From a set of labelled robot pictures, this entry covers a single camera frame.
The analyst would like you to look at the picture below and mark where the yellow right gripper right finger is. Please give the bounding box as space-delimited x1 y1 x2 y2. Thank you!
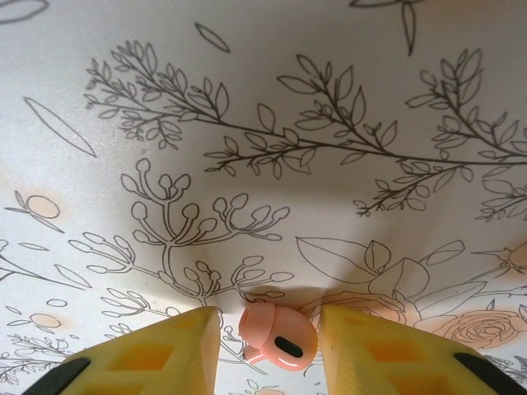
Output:
319 306 527 395

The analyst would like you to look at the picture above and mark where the floral patterned tablecloth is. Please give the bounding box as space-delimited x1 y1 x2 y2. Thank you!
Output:
0 0 527 395

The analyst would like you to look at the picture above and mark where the pink stemmed earbud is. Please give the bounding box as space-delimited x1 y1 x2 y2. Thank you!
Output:
238 303 319 371

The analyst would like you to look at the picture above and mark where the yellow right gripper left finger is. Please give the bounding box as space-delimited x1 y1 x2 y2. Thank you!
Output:
24 306 219 395

